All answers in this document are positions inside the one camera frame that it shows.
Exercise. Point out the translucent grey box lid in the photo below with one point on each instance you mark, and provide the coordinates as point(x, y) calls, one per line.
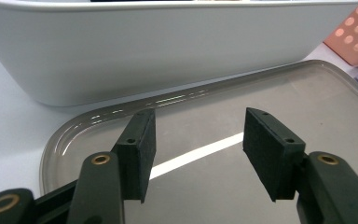
point(292, 93)

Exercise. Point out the white divided storage box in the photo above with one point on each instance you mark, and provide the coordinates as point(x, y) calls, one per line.
point(167, 46)

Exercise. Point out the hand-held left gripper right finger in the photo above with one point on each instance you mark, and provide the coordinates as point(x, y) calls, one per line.
point(273, 161)

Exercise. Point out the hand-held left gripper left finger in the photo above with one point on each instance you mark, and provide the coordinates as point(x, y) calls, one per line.
point(136, 161)

